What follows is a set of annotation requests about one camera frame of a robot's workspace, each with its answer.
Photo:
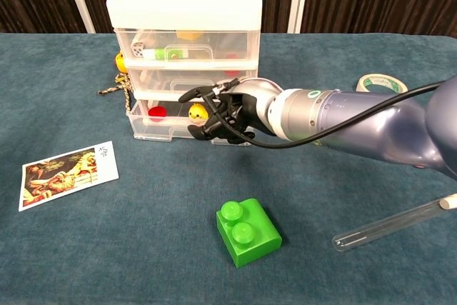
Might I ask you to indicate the yellow duck toy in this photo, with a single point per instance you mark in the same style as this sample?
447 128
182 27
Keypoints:
198 112

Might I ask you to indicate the small red round object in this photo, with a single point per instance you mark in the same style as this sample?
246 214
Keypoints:
157 113

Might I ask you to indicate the printed photo card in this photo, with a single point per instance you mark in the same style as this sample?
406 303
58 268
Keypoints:
64 176

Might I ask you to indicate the yellow block in drawer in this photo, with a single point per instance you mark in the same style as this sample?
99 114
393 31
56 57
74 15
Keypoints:
189 35

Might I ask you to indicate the green white tube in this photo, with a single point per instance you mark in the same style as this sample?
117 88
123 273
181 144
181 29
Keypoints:
160 54

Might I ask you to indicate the clear drawer with red item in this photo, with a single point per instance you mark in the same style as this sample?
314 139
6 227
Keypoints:
157 130

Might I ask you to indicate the teal table cloth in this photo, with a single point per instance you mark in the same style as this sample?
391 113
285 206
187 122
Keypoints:
107 248

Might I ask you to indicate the red item in drawer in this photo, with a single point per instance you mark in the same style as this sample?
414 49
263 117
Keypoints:
232 73

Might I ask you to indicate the clear drawer, mostly empty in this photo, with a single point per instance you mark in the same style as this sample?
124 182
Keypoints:
150 80

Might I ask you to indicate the white dice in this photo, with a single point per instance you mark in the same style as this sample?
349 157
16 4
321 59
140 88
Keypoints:
138 49

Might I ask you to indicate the clear drawer with dice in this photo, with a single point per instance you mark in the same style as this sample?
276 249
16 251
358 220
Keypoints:
228 44

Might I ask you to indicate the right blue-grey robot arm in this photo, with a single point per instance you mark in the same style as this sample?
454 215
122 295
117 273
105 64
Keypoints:
357 119

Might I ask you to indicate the green building block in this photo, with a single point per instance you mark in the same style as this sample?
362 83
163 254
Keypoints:
250 233

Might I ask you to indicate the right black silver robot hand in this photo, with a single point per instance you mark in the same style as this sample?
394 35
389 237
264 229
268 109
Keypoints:
257 94

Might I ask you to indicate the clear test tube with stopper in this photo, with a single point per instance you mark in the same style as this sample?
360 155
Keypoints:
357 239

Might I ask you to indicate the beige masking tape roll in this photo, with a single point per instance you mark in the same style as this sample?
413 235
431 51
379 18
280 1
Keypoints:
378 78

